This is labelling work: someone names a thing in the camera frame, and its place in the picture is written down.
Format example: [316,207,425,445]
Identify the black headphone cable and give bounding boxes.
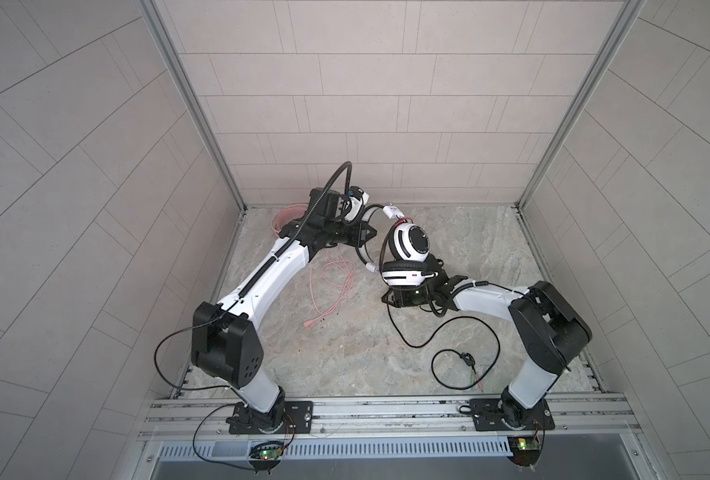
[384,287,503,392]

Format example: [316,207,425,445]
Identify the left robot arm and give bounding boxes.
[191,186,375,433]

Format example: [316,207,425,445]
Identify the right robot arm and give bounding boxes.
[382,272,593,430]

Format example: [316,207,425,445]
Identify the pink headphones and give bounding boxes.
[271,204,307,237]

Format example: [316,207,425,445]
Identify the right controller circuit board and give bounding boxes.
[507,436,542,469]

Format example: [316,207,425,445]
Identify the controller circuit board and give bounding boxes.
[507,436,542,469]
[249,441,285,461]

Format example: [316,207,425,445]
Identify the left controller circuit board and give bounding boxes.
[249,441,285,461]

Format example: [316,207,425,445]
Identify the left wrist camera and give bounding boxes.
[344,186,369,223]

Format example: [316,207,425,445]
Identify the pink headphone cable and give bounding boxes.
[302,254,357,329]

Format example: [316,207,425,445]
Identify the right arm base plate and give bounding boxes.
[468,398,555,432]

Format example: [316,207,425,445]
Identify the white slotted cable duct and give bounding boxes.
[158,436,513,462]

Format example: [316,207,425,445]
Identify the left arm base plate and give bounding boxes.
[226,399,313,435]

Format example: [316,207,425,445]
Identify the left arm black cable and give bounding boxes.
[152,160,354,392]

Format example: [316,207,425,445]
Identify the aluminium mounting rail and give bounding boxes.
[136,392,641,440]

